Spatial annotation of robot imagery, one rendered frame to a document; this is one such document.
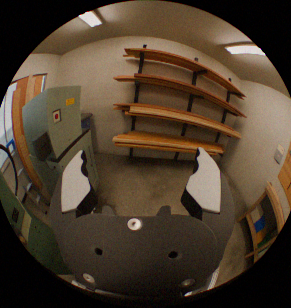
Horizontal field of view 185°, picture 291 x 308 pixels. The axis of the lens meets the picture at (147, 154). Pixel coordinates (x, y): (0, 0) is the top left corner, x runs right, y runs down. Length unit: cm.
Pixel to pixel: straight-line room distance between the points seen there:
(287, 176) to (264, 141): 105
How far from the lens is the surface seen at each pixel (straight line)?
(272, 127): 255
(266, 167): 248
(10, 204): 86
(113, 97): 195
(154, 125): 198
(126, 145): 158
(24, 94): 228
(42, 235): 94
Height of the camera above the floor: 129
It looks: 32 degrees down
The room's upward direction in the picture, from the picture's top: 9 degrees clockwise
